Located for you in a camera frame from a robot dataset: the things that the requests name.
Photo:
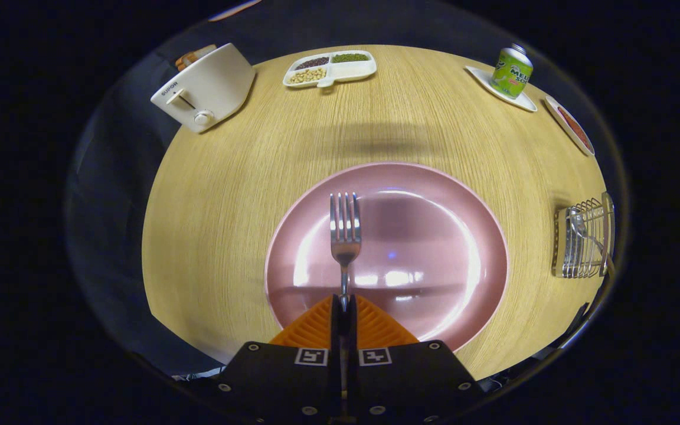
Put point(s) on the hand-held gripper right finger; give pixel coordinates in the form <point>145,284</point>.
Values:
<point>417,378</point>

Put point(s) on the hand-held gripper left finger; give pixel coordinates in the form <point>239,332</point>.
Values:
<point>281,378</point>

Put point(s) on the metal spoon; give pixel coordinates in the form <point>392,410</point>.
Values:
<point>577,223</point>

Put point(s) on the pink round plate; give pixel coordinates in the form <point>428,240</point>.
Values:
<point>434,248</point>

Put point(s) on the white square coaster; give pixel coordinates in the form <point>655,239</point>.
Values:
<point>523,103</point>

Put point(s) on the red-brown meat piece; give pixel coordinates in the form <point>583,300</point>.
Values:
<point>576,130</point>

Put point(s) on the white toaster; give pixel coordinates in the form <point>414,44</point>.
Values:
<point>210,88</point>

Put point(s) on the white oval plate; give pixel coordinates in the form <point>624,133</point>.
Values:
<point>558,115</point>

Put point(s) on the yellow soybeans portion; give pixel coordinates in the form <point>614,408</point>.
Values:
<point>307,75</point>

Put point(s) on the white divided dish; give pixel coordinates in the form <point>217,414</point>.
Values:
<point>346,72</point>

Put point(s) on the dark red beans portion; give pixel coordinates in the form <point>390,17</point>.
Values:
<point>311,62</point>

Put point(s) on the green label soda bottle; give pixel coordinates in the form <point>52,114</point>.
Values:
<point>512,74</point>

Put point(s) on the green beans portion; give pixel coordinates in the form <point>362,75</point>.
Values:
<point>350,58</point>

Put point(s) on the brown toast slices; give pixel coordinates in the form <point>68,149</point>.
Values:
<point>192,56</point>

